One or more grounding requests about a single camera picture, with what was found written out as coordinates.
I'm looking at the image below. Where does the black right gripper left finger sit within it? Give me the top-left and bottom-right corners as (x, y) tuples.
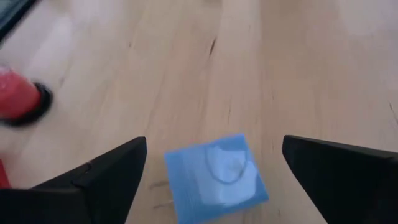
(29, 136), (147, 224)

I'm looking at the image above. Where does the light blue block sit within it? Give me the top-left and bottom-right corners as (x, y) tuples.
(164, 133), (270, 224)

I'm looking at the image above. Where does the red block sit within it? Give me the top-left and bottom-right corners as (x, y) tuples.
(0, 159), (12, 189)

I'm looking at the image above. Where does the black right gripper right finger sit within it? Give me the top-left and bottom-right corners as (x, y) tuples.
(282, 134), (398, 224)

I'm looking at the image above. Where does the red sand hourglass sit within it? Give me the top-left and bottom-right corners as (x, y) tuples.
(0, 64), (54, 128)

